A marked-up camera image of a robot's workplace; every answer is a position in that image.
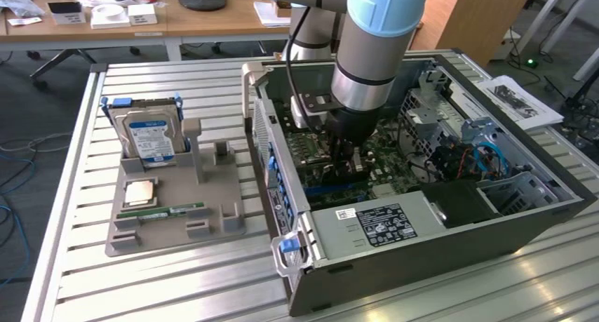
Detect open dark PC case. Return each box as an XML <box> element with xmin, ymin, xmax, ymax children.
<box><xmin>240</xmin><ymin>53</ymin><xmax>599</xmax><ymax>318</ymax></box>

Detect printed paper stack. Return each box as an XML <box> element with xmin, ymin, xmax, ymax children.
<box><xmin>474</xmin><ymin>74</ymin><xmax>565</xmax><ymax>130</ymax></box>

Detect hard disk in blue carrier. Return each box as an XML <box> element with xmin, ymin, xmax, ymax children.
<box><xmin>99</xmin><ymin>92</ymin><xmax>184</xmax><ymax>170</ymax></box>

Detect black chair base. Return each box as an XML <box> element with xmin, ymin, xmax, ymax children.
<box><xmin>25</xmin><ymin>48</ymin><xmax>141</xmax><ymax>90</ymax></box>

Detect white cube box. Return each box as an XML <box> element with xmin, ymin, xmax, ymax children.
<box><xmin>126</xmin><ymin>3</ymin><xmax>157</xmax><ymax>27</ymax></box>

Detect green motherboard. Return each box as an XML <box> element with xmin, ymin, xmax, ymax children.
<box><xmin>280</xmin><ymin>111</ymin><xmax>421</xmax><ymax>210</ymax></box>

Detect white tape roll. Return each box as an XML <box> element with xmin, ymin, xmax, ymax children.
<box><xmin>91</xmin><ymin>4</ymin><xmax>125</xmax><ymax>21</ymax></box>

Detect blue floor cable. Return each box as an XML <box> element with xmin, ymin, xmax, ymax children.
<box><xmin>0</xmin><ymin>153</ymin><xmax>35</xmax><ymax>284</ymax></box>

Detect grey power supply unit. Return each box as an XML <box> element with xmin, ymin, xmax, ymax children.
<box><xmin>308</xmin><ymin>192</ymin><xmax>449</xmax><ymax>262</ymax></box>

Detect wooden office desk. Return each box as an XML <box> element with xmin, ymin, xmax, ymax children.
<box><xmin>0</xmin><ymin>0</ymin><xmax>169</xmax><ymax>53</ymax></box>
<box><xmin>165</xmin><ymin>0</ymin><xmax>425</xmax><ymax>62</ymax></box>

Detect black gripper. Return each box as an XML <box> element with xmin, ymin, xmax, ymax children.
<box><xmin>324</xmin><ymin>107</ymin><xmax>378</xmax><ymax>149</ymax></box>

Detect silver disk bay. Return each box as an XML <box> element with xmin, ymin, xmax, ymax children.
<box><xmin>476</xmin><ymin>170</ymin><xmax>560</xmax><ymax>217</ymax></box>

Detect white flat box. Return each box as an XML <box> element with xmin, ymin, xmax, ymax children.
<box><xmin>89</xmin><ymin>15</ymin><xmax>132</xmax><ymax>30</ymax></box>

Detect black camera cable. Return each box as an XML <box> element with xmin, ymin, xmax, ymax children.
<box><xmin>284</xmin><ymin>6</ymin><xmax>321</xmax><ymax>128</ymax></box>

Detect white wrist camera on bracket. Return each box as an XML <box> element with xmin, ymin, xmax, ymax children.
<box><xmin>289</xmin><ymin>92</ymin><xmax>342</xmax><ymax>130</ymax></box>

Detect green RAM stick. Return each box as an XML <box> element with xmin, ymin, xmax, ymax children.
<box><xmin>114</xmin><ymin>202</ymin><xmax>206</xmax><ymax>220</ymax></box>

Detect blue wire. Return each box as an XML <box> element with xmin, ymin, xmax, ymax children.
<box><xmin>472</xmin><ymin>142</ymin><xmax>510</xmax><ymax>179</ymax></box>

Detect wooden cabinet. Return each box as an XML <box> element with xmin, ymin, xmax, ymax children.
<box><xmin>410</xmin><ymin>0</ymin><xmax>537</xmax><ymax>67</ymax></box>

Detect grey parts rack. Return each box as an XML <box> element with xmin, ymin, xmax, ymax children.
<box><xmin>105</xmin><ymin>116</ymin><xmax>249</xmax><ymax>258</ymax></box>

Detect clear plastic bag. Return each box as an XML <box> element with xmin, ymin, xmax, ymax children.
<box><xmin>0</xmin><ymin>0</ymin><xmax>47</xmax><ymax>18</ymax></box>

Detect white box with black top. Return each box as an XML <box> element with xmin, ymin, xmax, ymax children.
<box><xmin>45</xmin><ymin>1</ymin><xmax>86</xmax><ymax>25</ymax></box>

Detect CPU chip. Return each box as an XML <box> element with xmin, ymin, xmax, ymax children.
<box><xmin>121</xmin><ymin>180</ymin><xmax>156</xmax><ymax>207</ymax></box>

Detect white desk frame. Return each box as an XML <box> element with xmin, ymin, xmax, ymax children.
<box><xmin>512</xmin><ymin>0</ymin><xmax>599</xmax><ymax>81</ymax></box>

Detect blue expansion slot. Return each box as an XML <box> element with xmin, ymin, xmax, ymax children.
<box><xmin>302</xmin><ymin>183</ymin><xmax>354</xmax><ymax>197</ymax></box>

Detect white papers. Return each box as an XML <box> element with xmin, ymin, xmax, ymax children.
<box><xmin>253</xmin><ymin>1</ymin><xmax>292</xmax><ymax>28</ymax></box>

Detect graphics card with black fan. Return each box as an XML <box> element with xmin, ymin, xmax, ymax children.
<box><xmin>298</xmin><ymin>156</ymin><xmax>373</xmax><ymax>190</ymax></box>

